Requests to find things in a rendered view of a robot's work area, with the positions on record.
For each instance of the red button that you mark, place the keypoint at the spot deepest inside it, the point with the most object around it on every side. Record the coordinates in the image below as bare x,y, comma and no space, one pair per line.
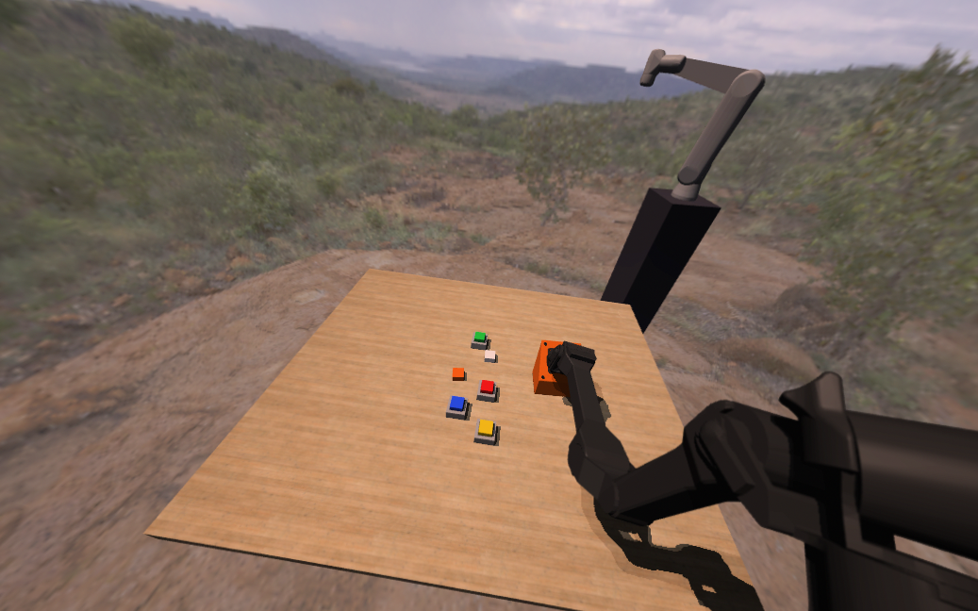
486,391

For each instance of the blue button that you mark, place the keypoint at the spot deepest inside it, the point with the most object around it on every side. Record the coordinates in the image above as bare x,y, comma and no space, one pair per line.
456,408

